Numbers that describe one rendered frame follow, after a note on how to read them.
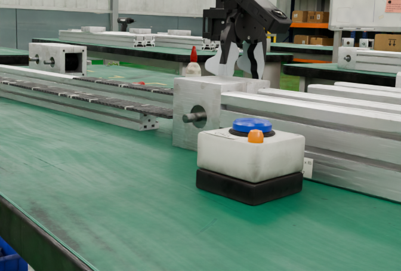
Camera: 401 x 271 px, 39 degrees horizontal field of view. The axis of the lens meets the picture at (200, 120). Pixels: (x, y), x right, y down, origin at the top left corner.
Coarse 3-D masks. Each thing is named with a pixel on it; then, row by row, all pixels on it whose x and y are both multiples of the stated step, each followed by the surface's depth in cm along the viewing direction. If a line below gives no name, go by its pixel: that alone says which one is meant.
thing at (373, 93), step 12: (312, 84) 85; (336, 84) 89; (348, 84) 88; (360, 84) 88; (336, 96) 81; (348, 96) 80; (360, 96) 78; (372, 96) 77; (384, 96) 76; (396, 96) 75
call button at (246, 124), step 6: (240, 120) 57; (246, 120) 57; (252, 120) 57; (258, 120) 57; (264, 120) 58; (234, 126) 57; (240, 126) 56; (246, 126) 56; (252, 126) 56; (258, 126) 56; (264, 126) 56; (270, 126) 57; (264, 132) 56
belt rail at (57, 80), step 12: (0, 72) 164; (12, 72) 158; (24, 72) 153; (36, 72) 148; (48, 72) 150; (48, 84) 144; (60, 84) 140; (72, 84) 137; (84, 84) 132; (96, 84) 129; (108, 96) 126; (120, 96) 123; (132, 96) 121; (144, 96) 118; (156, 96) 114; (168, 96) 112; (168, 108) 112
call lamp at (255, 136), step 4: (252, 132) 53; (256, 132) 53; (260, 132) 53; (248, 136) 53; (252, 136) 53; (256, 136) 53; (260, 136) 53; (248, 140) 53; (252, 140) 53; (256, 140) 53; (260, 140) 53
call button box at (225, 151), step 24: (216, 144) 56; (240, 144) 53; (264, 144) 53; (288, 144) 56; (216, 168) 56; (240, 168) 54; (264, 168) 53; (288, 168) 56; (216, 192) 56; (240, 192) 54; (264, 192) 54; (288, 192) 57
